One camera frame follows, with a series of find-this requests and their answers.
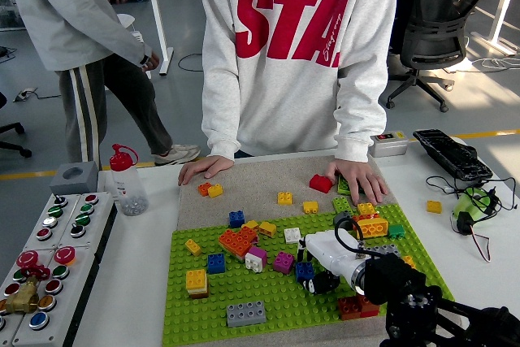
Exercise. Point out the large yellow holed brick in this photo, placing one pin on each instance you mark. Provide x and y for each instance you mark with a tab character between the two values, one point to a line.
371	228

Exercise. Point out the grey floor socket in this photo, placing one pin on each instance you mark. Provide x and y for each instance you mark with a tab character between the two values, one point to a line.
25	94

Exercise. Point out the magenta square toy brick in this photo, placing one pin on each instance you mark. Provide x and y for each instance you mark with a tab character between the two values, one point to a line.
283	262

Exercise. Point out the brown toy brick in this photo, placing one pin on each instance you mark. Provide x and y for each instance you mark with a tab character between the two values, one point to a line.
349	307

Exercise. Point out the orange brick cluster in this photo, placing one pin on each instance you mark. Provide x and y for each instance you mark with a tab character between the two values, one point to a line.
237	242

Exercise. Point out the person's left forearm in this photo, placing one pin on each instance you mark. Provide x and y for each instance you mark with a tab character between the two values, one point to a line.
357	135

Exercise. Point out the clear bottle with red cap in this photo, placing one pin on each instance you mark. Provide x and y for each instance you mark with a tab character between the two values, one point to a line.
128	194

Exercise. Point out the brass valve with red handwheel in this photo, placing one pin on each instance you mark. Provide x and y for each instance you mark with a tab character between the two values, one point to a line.
22	298

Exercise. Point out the grey push-button control box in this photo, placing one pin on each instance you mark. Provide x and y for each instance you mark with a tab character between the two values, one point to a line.
65	219
18	324
61	322
99	217

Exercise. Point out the white plastic chair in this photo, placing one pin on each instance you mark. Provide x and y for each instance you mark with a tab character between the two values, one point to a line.
126	20

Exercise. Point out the person's left hand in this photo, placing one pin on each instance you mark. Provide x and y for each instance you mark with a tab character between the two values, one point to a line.
357	178

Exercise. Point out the dark grey sloped brick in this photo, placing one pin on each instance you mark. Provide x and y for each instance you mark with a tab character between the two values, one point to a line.
341	217

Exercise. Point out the grey-brown mat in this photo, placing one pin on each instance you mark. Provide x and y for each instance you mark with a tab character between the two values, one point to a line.
260	184

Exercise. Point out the green toy baseplate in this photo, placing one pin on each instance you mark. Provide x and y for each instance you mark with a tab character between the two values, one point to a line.
264	298

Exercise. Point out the yellow square toy brick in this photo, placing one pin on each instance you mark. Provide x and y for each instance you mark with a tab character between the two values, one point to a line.
365	209
434	206
284	198
267	228
215	190
250	225
310	207

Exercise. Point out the grey block with round hole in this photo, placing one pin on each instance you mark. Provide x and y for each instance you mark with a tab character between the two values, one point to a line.
83	184

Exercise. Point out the yellow tan brown brick stack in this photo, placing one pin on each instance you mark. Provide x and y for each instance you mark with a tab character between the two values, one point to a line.
196	280

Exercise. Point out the person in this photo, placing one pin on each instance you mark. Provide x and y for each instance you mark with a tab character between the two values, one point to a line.
284	99
61	18
400	5

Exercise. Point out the transparent storage box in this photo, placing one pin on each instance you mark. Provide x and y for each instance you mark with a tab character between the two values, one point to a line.
5	14

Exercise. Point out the person's right hand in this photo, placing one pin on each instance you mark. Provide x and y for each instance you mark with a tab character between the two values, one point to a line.
207	168

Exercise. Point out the blue square toy brick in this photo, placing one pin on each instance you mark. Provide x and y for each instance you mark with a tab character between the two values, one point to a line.
216	263
304	270
237	219

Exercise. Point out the black keyboard in plastic wrap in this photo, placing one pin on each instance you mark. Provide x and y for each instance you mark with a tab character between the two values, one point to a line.
451	154

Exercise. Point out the lime green long brick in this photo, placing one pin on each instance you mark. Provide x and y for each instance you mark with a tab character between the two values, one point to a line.
343	186

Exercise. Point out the person's right forearm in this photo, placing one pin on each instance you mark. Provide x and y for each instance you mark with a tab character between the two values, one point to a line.
221	135

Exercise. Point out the black mesh office chair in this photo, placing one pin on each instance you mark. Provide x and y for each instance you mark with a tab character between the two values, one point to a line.
436	42

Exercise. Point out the grey two-button switch box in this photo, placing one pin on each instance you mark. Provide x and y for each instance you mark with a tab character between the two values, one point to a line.
390	148

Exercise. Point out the grey eight-stud toy brick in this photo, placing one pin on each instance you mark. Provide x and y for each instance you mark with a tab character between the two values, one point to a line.
386	248
245	314

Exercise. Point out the white and magenta brick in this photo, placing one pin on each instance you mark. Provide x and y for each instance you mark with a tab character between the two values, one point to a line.
255	260

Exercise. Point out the red curved-top toy brick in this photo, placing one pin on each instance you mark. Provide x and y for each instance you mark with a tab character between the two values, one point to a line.
320	183

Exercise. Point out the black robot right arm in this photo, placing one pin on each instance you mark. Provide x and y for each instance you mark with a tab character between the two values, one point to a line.
390	278

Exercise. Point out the orange long toy brick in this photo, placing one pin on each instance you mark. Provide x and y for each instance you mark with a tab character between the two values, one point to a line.
365	217

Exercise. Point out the yellow narrow toy brick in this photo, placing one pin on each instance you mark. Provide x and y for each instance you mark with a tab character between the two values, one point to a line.
408	261
193	247

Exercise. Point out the white desk with wooden top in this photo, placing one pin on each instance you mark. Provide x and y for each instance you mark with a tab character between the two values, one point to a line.
500	18

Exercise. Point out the dark green toy brick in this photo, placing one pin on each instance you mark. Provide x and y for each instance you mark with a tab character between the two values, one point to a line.
396	231

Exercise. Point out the orange square toy brick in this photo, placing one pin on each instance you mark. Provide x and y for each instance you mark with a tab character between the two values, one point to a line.
204	189

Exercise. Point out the black swivel chair base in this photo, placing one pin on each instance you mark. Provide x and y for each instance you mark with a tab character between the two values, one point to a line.
10	127

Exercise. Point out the green plastic device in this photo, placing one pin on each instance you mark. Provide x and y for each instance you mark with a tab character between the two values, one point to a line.
463	205

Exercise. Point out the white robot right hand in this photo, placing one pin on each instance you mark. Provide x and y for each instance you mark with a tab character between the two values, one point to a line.
329	249

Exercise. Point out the white square toy brick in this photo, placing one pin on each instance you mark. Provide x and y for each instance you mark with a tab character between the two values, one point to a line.
292	235

